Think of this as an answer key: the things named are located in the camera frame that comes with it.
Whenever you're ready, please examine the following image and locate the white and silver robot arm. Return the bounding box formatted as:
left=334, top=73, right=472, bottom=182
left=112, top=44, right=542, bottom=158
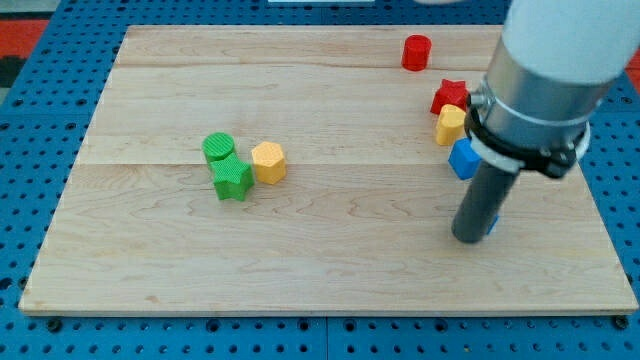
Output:
left=466, top=0, right=639, bottom=178

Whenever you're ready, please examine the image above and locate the red star block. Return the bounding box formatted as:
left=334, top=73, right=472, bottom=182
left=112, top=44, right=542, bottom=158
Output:
left=430, top=79, right=469, bottom=114

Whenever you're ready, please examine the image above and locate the blue cube block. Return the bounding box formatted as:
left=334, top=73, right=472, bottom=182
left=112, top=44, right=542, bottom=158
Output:
left=448, top=138, right=481, bottom=180

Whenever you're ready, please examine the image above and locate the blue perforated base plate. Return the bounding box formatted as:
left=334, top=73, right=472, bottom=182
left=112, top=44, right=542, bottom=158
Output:
left=1, top=0, right=639, bottom=359

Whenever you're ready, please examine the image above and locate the green cylinder block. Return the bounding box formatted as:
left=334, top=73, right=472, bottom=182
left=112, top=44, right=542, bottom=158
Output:
left=201, top=132, right=235, bottom=167

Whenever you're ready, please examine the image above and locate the green star block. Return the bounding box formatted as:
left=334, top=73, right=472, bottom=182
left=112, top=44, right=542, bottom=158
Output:
left=211, top=153, right=254, bottom=201

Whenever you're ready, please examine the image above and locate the wooden board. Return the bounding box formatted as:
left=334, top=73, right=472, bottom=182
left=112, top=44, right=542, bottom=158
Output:
left=19, top=25, right=638, bottom=317

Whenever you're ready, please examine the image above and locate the yellow hexagon block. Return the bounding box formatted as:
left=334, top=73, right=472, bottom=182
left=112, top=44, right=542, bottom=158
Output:
left=251, top=141, right=287, bottom=185

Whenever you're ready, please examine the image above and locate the red cylinder block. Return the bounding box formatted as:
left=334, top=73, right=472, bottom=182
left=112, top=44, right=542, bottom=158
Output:
left=401, top=34, right=432, bottom=71

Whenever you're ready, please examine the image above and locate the yellow heart block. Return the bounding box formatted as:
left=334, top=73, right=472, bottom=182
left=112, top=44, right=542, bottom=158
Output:
left=435, top=104, right=466, bottom=146

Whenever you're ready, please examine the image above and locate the blue triangle block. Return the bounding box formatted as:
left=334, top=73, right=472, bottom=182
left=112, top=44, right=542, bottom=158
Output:
left=485, top=214, right=499, bottom=235

